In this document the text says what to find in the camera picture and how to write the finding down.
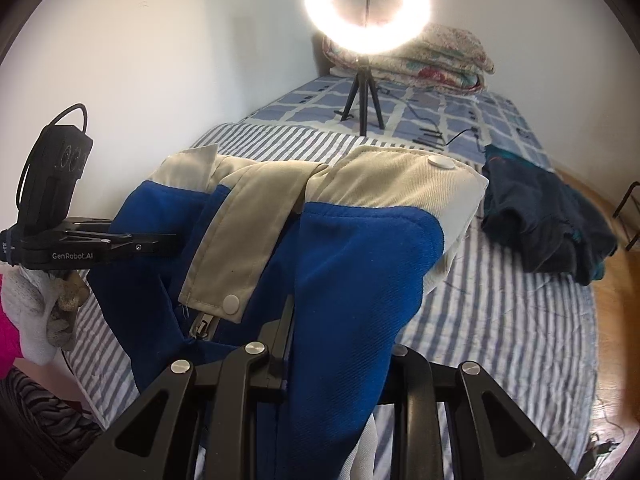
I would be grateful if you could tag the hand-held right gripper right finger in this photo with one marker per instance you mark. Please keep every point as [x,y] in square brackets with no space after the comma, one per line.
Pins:
[422,410]

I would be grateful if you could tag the blue striped quilted blanket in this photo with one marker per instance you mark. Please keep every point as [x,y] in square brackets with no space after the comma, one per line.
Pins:
[500,335]

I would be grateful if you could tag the dark clothes pile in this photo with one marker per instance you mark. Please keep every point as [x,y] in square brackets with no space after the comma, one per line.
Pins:
[545,220]

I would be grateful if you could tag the person's left hand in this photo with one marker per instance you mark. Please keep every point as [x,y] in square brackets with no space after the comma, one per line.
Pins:
[40,310]

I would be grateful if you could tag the zebra striped cloth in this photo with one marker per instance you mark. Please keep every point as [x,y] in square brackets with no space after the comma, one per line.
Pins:
[40,405]

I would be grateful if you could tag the blue checked bedsheet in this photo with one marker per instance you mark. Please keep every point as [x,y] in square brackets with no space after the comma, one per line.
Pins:
[310,105]

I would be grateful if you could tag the person's left forearm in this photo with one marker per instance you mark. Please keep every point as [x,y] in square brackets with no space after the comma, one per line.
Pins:
[6,345]

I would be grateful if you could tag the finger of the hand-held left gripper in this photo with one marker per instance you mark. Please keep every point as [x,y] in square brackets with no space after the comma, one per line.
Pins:
[145,246]
[95,226]

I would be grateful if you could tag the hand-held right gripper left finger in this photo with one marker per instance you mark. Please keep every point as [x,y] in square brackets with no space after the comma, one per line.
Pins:
[277,345]

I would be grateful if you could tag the black metal frame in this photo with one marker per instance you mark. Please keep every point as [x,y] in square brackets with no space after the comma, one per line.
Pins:
[621,201]

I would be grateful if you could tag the cream and blue jacket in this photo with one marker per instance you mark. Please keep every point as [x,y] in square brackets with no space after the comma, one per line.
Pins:
[350,270]

